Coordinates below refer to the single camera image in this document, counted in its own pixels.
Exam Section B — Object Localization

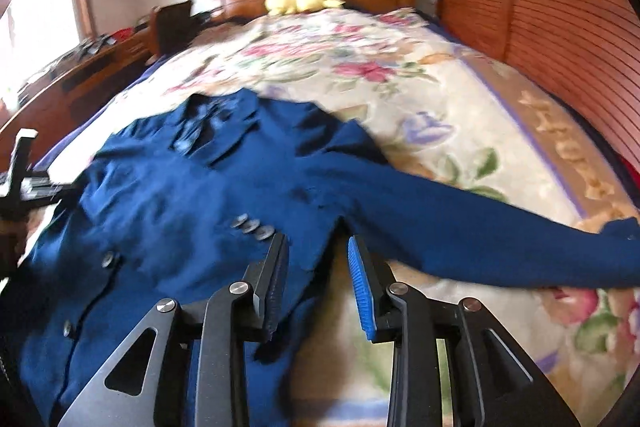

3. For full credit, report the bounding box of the wooden desk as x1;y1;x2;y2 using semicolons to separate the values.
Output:
0;29;156;168

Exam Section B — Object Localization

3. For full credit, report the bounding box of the blue button jacket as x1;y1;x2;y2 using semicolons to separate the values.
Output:
0;88;640;427

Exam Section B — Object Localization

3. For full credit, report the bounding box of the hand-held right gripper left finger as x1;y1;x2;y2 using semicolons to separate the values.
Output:
57;232;291;427

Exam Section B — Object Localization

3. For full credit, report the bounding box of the window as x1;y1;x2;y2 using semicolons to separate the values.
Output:
0;0;86;92

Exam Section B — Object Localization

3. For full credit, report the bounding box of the black chair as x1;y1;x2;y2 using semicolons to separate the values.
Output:
150;0;201;58

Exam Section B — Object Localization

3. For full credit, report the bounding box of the wooden louvered wardrobe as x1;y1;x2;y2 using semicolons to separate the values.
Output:
430;0;640;188

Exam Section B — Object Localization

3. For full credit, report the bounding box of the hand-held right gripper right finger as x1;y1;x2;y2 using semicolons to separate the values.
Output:
347;234;583;427

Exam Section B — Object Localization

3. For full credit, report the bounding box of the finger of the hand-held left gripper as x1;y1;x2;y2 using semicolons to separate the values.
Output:
0;129;76;220

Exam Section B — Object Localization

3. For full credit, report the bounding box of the floral bed blanket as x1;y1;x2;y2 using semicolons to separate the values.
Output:
30;7;636;427

